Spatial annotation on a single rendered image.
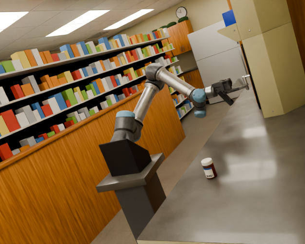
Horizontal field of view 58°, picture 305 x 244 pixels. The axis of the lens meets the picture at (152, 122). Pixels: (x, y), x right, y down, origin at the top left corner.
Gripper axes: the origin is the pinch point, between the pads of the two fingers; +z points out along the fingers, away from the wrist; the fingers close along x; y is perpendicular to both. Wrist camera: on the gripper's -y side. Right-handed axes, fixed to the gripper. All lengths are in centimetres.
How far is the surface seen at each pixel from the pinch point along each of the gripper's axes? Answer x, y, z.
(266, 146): -47, -20, 11
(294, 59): 5.6, 6.7, 27.6
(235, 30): -5.3, 32.8, 4.1
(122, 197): -61, -33, -70
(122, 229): 13, -115, -161
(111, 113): 98, -8, -189
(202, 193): -83, -20, -8
